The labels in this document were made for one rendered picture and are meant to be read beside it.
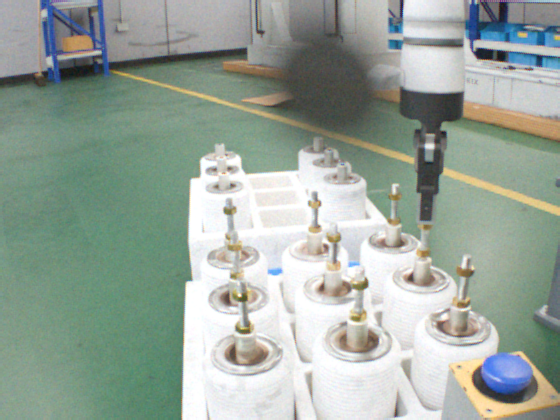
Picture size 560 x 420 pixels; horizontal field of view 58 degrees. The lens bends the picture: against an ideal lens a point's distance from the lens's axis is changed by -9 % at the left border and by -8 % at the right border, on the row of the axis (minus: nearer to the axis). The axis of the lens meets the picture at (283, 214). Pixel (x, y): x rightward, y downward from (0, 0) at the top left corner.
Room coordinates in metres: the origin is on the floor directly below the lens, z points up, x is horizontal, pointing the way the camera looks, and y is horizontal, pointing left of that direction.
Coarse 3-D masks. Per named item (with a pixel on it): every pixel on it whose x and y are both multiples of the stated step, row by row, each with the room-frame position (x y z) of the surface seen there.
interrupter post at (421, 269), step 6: (414, 258) 0.62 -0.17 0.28; (426, 258) 0.62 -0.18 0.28; (414, 264) 0.61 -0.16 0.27; (420, 264) 0.61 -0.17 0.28; (426, 264) 0.60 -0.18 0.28; (414, 270) 0.61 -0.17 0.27; (420, 270) 0.61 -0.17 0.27; (426, 270) 0.60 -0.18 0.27; (414, 276) 0.61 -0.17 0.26; (420, 276) 0.61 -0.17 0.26; (426, 276) 0.61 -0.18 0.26; (420, 282) 0.61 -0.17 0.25; (426, 282) 0.61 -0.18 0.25
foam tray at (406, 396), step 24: (192, 288) 0.74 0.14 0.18; (192, 312) 0.67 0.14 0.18; (192, 336) 0.61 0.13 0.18; (288, 336) 0.60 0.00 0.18; (192, 360) 0.55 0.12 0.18; (408, 360) 0.54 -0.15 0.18; (192, 384) 0.51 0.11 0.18; (312, 384) 0.53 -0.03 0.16; (408, 384) 0.49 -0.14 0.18; (192, 408) 0.46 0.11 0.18; (312, 408) 0.46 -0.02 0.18; (408, 408) 0.45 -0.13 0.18
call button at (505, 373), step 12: (492, 360) 0.33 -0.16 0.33; (504, 360) 0.33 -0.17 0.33; (516, 360) 0.33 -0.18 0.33; (492, 372) 0.32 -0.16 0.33; (504, 372) 0.31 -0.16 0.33; (516, 372) 0.31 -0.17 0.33; (528, 372) 0.31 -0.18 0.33; (492, 384) 0.31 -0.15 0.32; (504, 384) 0.30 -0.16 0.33; (516, 384) 0.30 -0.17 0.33; (528, 384) 0.31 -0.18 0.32
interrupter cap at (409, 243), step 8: (384, 232) 0.77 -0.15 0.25; (368, 240) 0.74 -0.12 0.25; (376, 240) 0.74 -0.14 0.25; (384, 240) 0.74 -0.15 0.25; (408, 240) 0.73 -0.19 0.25; (416, 240) 0.73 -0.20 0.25; (376, 248) 0.71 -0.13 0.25; (384, 248) 0.71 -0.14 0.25; (392, 248) 0.71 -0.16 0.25; (400, 248) 0.71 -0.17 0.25; (408, 248) 0.71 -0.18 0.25
